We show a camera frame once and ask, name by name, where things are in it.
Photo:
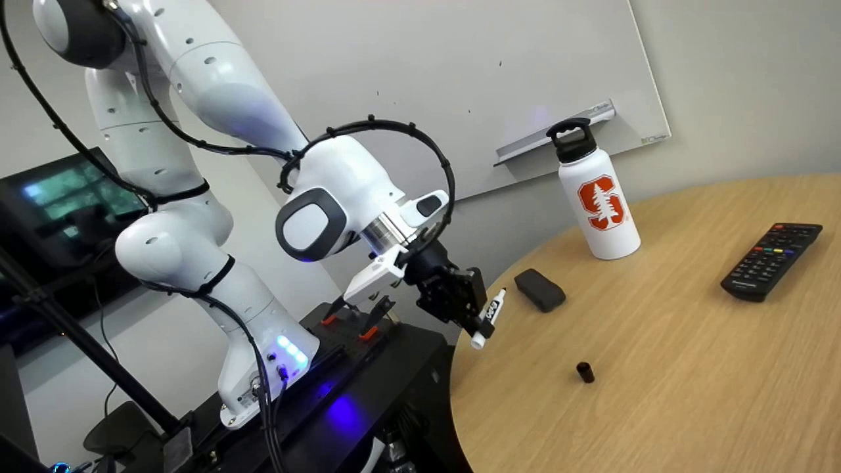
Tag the black tripod stand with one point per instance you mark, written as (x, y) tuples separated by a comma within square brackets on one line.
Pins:
[(81, 349)]

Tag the white dry erase marker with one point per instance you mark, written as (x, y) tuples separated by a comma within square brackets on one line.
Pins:
[(495, 305)]

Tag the small black rounded eraser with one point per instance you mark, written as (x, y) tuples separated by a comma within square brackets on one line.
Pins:
[(539, 290)]

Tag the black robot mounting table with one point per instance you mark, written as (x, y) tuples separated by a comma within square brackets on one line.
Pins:
[(368, 394)]

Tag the dark computer monitor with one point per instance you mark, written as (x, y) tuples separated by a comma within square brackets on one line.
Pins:
[(60, 218)]

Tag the white wall whiteboard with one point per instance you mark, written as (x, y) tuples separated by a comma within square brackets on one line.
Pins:
[(489, 80)]

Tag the white bottle with red logo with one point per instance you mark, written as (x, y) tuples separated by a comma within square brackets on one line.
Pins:
[(603, 211)]

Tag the black marker cap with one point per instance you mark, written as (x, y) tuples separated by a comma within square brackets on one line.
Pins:
[(587, 370)]

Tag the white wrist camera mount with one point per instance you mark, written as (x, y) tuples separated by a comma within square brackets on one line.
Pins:
[(374, 277)]

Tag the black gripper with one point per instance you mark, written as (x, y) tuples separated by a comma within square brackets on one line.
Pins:
[(436, 285)]

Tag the long black remote control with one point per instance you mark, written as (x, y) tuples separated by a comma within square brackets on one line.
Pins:
[(773, 261)]

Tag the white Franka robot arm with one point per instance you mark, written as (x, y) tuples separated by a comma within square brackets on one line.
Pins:
[(184, 244)]

